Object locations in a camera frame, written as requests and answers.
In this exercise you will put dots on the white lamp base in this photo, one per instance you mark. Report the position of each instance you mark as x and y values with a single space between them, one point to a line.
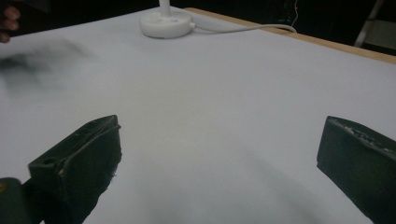
165 22

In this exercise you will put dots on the metal stand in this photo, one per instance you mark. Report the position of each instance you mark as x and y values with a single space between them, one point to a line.
369 23

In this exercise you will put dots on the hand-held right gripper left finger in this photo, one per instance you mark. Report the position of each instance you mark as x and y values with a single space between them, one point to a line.
84 168

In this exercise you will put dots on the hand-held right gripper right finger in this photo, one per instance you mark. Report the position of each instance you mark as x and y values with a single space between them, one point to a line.
361 161

